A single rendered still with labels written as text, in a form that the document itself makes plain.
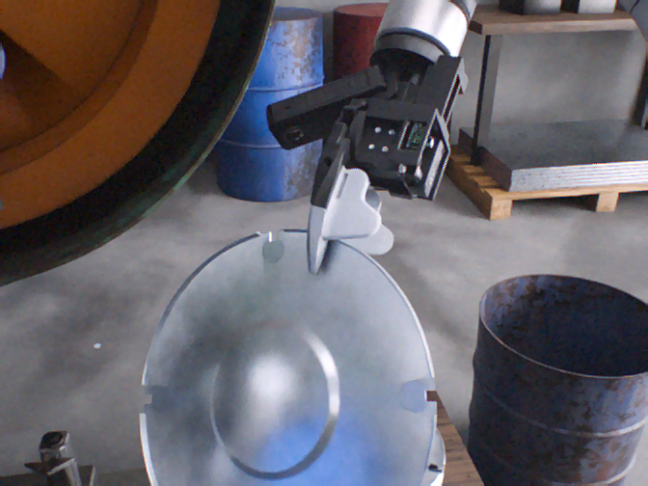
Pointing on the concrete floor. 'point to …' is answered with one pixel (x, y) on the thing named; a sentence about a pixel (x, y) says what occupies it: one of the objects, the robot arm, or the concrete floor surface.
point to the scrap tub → (557, 382)
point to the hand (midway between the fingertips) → (313, 259)
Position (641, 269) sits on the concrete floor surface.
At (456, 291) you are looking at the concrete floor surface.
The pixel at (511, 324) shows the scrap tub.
